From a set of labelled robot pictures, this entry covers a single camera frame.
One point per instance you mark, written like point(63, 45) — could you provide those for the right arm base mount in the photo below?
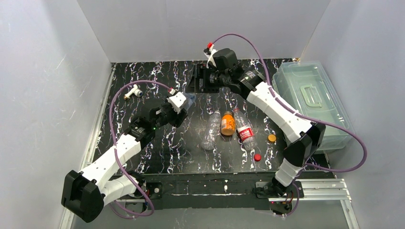
point(283, 200)

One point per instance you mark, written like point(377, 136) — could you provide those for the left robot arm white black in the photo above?
point(85, 193)

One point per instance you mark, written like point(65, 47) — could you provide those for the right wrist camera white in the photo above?
point(209, 52)

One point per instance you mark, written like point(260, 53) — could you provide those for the orange juice bottle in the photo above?
point(228, 124)

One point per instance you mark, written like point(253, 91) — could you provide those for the clear plastic storage box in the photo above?
point(307, 88)

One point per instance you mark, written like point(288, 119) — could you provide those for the red bottle cap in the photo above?
point(257, 157)

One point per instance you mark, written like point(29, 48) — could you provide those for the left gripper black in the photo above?
point(176, 116)

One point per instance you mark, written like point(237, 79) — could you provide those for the clear blue-tinted bottle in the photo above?
point(190, 100)

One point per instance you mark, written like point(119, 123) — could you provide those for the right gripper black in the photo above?
point(202, 78)

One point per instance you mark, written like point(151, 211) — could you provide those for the red label water bottle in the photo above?
point(244, 130)

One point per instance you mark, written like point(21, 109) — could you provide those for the orange bottle cap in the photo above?
point(272, 138)

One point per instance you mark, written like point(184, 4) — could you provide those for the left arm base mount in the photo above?
point(136, 201)

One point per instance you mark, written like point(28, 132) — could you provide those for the white pipe fitting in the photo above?
point(135, 90)

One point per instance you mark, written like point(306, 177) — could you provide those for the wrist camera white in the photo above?
point(209, 52)
point(177, 100)

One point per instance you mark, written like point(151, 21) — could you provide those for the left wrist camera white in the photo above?
point(177, 100)

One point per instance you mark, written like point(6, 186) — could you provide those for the clear empty plastic bottle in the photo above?
point(211, 131)

